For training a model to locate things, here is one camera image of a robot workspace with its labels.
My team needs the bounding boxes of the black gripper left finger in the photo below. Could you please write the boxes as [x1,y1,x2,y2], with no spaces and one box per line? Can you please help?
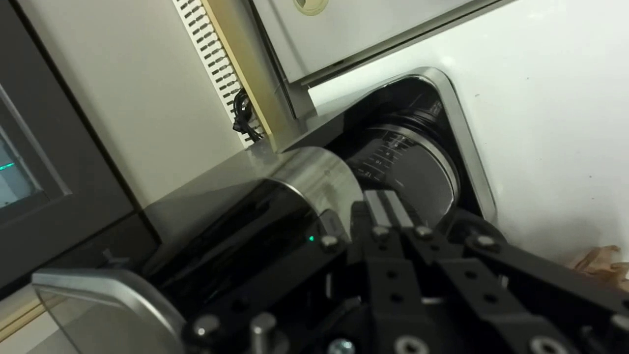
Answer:
[319,186,429,344]

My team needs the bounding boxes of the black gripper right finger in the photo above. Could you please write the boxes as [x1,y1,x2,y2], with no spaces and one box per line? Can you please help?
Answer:
[382,186,629,354]

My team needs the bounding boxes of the small wooden object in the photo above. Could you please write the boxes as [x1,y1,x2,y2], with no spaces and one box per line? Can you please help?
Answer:
[570,243,626,285]

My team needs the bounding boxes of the small black clip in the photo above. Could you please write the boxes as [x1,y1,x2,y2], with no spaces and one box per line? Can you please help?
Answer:
[230,86,266,143]

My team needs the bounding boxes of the light grey appliance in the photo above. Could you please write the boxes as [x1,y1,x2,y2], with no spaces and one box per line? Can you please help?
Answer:
[250,0,517,88]

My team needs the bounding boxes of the white vented device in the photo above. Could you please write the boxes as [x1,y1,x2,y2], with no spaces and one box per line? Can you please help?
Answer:
[171,0,282,151]

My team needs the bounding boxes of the dark grey monitor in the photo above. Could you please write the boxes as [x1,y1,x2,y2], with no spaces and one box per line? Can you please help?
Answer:
[0,0,162,301]

